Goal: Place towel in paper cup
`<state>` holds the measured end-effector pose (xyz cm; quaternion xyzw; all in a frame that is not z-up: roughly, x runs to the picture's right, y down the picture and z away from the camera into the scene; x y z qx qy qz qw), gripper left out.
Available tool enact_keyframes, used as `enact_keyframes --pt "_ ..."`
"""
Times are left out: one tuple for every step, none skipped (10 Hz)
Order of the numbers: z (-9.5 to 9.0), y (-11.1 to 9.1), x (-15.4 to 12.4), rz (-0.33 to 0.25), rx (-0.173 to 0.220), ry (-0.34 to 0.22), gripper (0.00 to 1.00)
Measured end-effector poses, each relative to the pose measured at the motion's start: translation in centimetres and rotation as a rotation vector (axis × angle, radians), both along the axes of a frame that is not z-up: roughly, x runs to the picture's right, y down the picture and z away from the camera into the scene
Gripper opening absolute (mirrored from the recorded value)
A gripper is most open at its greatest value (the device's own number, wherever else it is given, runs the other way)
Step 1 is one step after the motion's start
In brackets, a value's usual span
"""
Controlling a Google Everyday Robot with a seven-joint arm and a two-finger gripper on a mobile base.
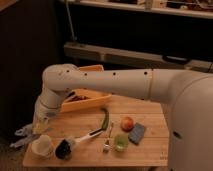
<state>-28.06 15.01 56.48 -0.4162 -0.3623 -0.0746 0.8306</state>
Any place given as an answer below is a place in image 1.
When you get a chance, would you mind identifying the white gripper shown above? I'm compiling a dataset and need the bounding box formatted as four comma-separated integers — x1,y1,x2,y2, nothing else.
33,107,57,134

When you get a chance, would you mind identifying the grey-blue towel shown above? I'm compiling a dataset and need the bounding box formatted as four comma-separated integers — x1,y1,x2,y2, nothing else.
10,124,40,148

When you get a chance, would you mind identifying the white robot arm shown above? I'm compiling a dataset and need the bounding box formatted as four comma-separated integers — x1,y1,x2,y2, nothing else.
34,64,213,171

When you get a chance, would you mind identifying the white paper cup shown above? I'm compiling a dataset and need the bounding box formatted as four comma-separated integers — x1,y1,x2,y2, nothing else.
31,135,54,157

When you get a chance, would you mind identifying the green plastic cup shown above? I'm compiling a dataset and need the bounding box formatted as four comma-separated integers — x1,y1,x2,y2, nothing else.
114,134,129,152

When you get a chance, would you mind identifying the yellow plastic bin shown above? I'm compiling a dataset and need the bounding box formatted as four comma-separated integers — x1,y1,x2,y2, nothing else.
60,64,113,114

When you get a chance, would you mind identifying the black and white dish brush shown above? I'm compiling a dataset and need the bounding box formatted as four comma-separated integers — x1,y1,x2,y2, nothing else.
55,129,104,160

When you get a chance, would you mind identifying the metal fork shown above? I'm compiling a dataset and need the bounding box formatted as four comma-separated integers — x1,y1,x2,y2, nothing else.
103,121,114,153

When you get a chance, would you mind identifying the peach fruit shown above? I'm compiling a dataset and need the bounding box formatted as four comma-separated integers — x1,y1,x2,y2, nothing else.
121,117,134,131

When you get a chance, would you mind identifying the wooden table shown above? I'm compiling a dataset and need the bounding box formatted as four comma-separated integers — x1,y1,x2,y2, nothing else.
23,96,168,167

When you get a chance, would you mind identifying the blue sponge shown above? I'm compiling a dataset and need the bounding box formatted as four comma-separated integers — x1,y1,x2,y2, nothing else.
128,123,145,145

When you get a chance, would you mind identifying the grey metal shelf rail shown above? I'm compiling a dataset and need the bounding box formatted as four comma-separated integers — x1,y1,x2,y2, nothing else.
64,42,213,73

